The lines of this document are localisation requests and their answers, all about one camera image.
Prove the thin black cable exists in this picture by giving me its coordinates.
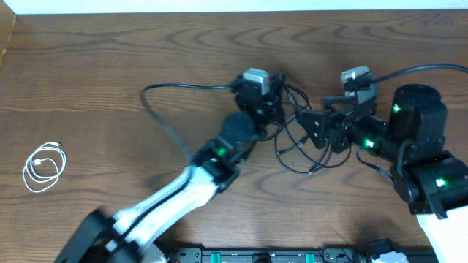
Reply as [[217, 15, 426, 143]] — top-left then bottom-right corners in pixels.
[[273, 123, 352, 175]]

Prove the white cable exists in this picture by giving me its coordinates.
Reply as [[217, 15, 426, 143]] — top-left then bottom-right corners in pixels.
[[21, 141, 67, 194]]

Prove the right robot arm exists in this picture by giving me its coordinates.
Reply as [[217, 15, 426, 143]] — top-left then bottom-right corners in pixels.
[[297, 84, 467, 262]]

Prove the left camera black cable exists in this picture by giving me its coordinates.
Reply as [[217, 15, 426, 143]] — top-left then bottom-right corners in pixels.
[[139, 82, 238, 167]]

